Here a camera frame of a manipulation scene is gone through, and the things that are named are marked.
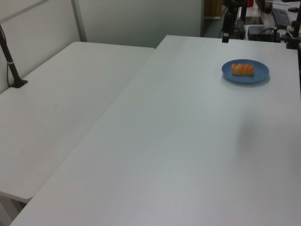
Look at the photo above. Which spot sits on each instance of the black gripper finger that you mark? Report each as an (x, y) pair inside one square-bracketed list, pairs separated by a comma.
[(224, 38), (227, 38)]

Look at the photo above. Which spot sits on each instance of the orange braided bread loaf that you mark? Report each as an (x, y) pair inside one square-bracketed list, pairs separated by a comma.
[(242, 69)]

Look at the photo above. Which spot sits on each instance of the black computer keyboard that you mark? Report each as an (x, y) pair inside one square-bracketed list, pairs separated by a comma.
[(281, 16)]

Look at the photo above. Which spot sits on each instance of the black control box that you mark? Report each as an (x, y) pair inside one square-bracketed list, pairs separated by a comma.
[(261, 31)]

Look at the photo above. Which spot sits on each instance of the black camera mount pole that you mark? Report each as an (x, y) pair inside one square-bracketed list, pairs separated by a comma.
[(12, 68)]

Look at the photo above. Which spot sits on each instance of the white side table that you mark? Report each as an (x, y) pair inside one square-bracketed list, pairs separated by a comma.
[(58, 106)]

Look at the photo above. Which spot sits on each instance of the black camera stand with clamp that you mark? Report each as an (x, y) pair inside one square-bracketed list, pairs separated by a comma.
[(294, 35)]

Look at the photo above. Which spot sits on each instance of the round blue plate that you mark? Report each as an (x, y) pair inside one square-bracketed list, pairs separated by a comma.
[(258, 76)]

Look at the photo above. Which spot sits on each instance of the black flat pad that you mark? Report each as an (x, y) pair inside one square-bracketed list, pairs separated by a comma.
[(254, 20)]

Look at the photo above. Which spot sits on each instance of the black computer mouse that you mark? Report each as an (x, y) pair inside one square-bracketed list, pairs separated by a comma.
[(293, 9)]

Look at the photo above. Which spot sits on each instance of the black Franka robot arm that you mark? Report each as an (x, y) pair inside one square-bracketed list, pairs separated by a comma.
[(243, 9)]

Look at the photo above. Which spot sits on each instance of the black Franka gripper body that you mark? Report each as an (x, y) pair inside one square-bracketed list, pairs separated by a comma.
[(227, 22)]

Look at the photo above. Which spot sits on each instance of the brown wooden cabinet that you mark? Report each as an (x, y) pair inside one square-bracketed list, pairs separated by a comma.
[(212, 8)]

